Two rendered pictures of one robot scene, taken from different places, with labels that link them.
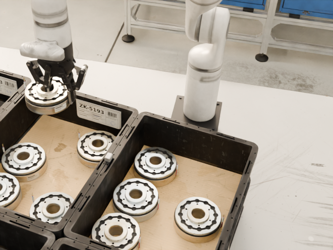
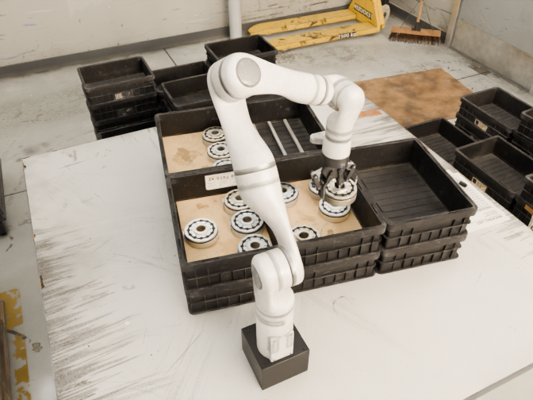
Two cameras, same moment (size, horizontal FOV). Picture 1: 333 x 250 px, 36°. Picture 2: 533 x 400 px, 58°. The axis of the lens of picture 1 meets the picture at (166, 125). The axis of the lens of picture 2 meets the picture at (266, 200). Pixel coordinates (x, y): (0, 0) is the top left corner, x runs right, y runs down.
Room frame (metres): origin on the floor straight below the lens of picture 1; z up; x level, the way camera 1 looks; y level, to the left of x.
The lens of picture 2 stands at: (1.68, -0.49, 1.91)
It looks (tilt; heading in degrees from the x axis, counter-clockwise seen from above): 41 degrees down; 147
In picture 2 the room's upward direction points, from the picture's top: straight up
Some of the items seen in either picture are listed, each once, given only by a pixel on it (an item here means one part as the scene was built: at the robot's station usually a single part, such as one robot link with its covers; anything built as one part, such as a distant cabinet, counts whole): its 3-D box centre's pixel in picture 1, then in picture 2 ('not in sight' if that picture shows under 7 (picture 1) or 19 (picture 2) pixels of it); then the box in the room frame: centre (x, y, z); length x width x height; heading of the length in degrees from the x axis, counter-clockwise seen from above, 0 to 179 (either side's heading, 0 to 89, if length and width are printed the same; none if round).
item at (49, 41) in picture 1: (48, 32); (333, 137); (0.88, 0.25, 1.18); 0.11 x 0.09 x 0.06; 171
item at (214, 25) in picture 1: (208, 38); (274, 282); (1.11, -0.09, 1.05); 0.09 x 0.09 x 0.17; 81
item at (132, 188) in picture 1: (136, 194); (247, 220); (0.74, 0.06, 0.86); 0.05 x 0.05 x 0.01
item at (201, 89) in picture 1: (201, 87); (274, 323); (1.11, -0.09, 0.89); 0.09 x 0.09 x 0.17; 81
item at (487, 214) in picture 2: not in sight; (458, 199); (0.93, 0.87, 0.70); 0.33 x 0.23 x 0.01; 172
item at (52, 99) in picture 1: (47, 91); (339, 186); (0.90, 0.27, 1.01); 0.10 x 0.10 x 0.01
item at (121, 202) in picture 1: (136, 196); (247, 221); (0.74, 0.06, 0.86); 0.10 x 0.10 x 0.01
